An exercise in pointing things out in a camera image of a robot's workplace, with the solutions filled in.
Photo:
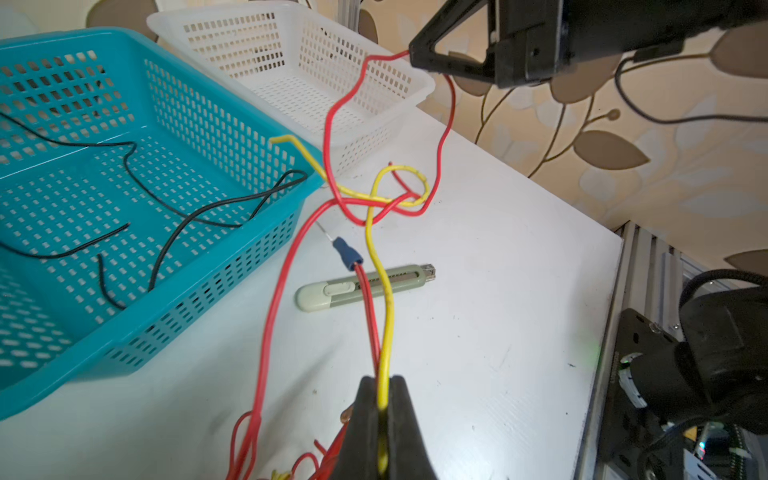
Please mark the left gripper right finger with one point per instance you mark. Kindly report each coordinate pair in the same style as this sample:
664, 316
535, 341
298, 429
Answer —
407, 454

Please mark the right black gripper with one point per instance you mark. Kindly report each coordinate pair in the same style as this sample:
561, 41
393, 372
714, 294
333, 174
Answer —
534, 40

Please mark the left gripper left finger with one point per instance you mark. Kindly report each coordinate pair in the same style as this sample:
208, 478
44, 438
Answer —
358, 457

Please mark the right white plastic basket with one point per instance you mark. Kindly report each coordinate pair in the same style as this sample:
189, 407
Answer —
294, 64

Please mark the teal plastic basket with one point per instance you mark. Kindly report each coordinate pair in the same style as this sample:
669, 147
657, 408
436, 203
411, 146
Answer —
135, 194

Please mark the aluminium frame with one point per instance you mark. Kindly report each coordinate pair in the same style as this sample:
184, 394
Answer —
638, 276

